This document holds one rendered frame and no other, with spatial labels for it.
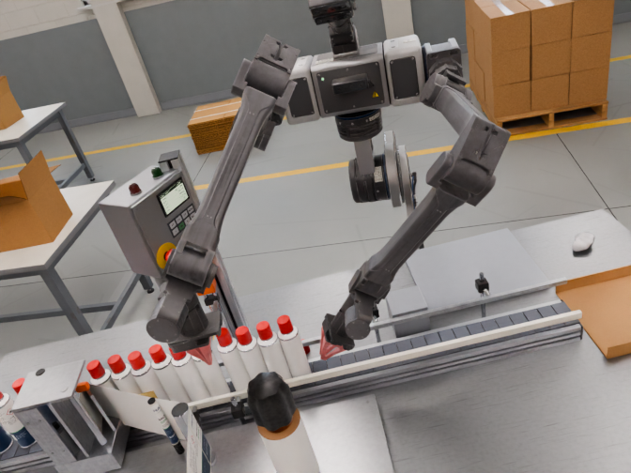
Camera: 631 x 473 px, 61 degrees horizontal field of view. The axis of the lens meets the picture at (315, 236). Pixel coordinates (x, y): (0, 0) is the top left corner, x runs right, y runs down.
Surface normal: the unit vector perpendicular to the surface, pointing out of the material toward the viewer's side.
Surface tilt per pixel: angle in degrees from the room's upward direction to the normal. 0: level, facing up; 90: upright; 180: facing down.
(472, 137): 66
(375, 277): 100
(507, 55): 90
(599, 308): 0
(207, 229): 55
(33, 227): 90
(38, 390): 0
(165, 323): 89
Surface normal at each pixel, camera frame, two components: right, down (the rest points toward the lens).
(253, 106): 0.22, -0.14
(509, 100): -0.07, 0.56
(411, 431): -0.22, -0.81
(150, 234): 0.86, 0.11
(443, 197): -0.17, 0.70
